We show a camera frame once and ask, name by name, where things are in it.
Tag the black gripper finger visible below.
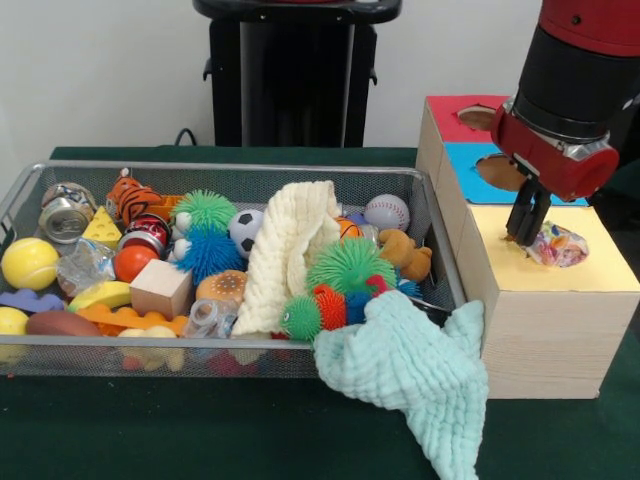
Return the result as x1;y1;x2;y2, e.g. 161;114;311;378
505;177;537;242
521;187;552;250

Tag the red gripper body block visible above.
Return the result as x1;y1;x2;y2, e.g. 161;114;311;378
489;99;621;204

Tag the pastel patterned small cloth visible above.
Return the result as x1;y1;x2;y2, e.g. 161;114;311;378
528;219;590;270

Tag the light blue knitted cloth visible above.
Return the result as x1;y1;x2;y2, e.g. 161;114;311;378
313;289;490;480

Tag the cream knitted cloth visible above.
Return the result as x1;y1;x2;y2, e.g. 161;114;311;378
230;179;342;337

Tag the wooden box with three holes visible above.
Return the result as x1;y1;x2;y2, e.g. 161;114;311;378
415;94;640;400

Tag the shallow mesh bin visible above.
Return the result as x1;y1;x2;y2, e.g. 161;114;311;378
0;159;475;380

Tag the dark green tablecloth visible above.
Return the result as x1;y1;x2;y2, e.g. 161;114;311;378
594;164;640;232
0;145;640;480

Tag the white toy baseball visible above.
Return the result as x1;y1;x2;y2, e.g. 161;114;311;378
363;194;412;232

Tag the green spiky toy with eyes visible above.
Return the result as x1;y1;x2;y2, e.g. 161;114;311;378
305;237;398;296

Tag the multicolour spiky caterpillar toy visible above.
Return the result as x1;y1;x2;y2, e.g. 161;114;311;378
277;273;389;342

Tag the black and white soccer ball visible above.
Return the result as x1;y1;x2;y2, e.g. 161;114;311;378
228;209;265;259

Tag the green spiky ball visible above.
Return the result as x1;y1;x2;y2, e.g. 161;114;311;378
174;188;240;232

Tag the blue spiky toy with eyes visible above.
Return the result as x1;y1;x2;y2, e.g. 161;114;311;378
168;212;246;287

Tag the orange tiger plush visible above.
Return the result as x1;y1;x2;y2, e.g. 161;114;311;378
107;169;167;227

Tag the orange-red ball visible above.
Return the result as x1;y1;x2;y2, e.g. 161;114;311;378
113;244;160;284

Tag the yellow cheese wedge toy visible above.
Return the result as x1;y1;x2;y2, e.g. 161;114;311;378
82;205;124;249

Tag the yellow tennis ball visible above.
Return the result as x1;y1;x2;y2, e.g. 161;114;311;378
1;237;60;291

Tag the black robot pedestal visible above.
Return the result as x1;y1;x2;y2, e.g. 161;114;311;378
192;0;404;148

